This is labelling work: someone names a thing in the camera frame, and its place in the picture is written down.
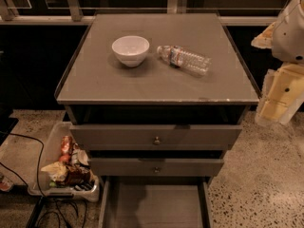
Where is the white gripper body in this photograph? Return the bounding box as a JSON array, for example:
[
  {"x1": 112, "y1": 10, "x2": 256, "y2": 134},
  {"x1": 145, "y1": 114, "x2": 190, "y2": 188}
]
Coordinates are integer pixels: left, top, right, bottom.
[{"x1": 272, "y1": 0, "x2": 304, "y2": 65}]

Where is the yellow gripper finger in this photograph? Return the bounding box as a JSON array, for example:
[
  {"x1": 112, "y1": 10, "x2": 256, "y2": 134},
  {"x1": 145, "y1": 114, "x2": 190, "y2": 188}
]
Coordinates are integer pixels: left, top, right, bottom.
[
  {"x1": 251, "y1": 23, "x2": 275, "y2": 49},
  {"x1": 255, "y1": 63, "x2": 304, "y2": 125}
]

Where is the clear plastic water bottle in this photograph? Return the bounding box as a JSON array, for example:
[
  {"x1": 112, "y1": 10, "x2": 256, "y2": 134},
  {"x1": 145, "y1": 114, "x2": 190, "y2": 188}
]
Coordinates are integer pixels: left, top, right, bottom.
[{"x1": 157, "y1": 46, "x2": 211, "y2": 76}]

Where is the grey drawer cabinet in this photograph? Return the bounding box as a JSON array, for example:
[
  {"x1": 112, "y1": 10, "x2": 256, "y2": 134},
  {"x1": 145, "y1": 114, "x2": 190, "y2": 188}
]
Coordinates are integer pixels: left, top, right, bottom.
[{"x1": 53, "y1": 12, "x2": 262, "y2": 228}]

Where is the middle grey drawer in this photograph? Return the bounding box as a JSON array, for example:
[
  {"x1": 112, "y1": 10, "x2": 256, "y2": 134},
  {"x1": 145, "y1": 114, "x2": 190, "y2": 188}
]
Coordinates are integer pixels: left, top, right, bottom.
[{"x1": 90, "y1": 158, "x2": 224, "y2": 177}]

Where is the grey drawer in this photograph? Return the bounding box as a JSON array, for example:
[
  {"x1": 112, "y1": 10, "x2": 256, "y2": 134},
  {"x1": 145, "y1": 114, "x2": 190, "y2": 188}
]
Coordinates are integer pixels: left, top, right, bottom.
[
  {"x1": 98, "y1": 177, "x2": 214, "y2": 228},
  {"x1": 70, "y1": 124, "x2": 241, "y2": 151},
  {"x1": 90, "y1": 158, "x2": 224, "y2": 177}
]

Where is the top grey drawer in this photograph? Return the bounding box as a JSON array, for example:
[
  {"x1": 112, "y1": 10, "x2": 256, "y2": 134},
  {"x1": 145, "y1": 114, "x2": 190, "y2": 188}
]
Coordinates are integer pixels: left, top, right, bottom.
[{"x1": 70, "y1": 124, "x2": 241, "y2": 151}]

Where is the bottom grey drawer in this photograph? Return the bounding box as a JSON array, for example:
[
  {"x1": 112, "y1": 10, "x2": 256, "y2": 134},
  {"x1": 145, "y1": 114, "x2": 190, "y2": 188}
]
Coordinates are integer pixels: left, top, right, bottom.
[{"x1": 98, "y1": 177, "x2": 214, "y2": 228}]

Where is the metal window railing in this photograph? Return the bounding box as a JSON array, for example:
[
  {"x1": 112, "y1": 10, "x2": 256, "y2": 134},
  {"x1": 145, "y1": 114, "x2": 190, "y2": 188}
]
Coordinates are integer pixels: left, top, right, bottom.
[{"x1": 0, "y1": 0, "x2": 292, "y2": 26}]

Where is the white ceramic bowl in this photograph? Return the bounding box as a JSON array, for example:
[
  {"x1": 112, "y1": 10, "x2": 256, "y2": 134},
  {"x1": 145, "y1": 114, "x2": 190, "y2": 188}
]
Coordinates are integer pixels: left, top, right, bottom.
[{"x1": 111, "y1": 35, "x2": 150, "y2": 67}]

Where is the brown snack packet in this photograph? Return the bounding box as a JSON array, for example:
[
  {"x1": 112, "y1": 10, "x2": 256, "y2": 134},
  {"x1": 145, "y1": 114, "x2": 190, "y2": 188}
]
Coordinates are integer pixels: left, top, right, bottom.
[{"x1": 65, "y1": 166, "x2": 92, "y2": 185}]

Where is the red snack bag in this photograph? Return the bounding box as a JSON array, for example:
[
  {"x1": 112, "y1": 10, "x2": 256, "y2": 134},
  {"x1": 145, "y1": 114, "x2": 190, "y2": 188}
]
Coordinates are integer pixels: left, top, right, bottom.
[{"x1": 61, "y1": 136, "x2": 73, "y2": 155}]

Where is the red apple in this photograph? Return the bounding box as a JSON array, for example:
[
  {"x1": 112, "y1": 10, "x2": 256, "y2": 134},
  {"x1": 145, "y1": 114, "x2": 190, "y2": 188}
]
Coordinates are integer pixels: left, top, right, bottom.
[{"x1": 59, "y1": 155, "x2": 70, "y2": 163}]

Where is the clear plastic storage bin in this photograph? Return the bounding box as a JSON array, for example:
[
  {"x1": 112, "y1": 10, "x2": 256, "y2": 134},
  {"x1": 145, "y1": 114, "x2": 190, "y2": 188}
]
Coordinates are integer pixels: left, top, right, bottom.
[{"x1": 28, "y1": 122, "x2": 100, "y2": 202}]

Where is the yellow snack bag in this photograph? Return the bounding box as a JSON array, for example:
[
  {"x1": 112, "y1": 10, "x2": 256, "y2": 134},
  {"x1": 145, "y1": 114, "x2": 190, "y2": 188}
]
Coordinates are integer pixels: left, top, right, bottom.
[{"x1": 41, "y1": 161, "x2": 67, "y2": 181}]

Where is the black floor cable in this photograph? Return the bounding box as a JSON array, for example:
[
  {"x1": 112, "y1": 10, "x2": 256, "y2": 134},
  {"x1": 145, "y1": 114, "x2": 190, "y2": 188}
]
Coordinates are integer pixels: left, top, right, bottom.
[{"x1": 0, "y1": 130, "x2": 88, "y2": 228}]

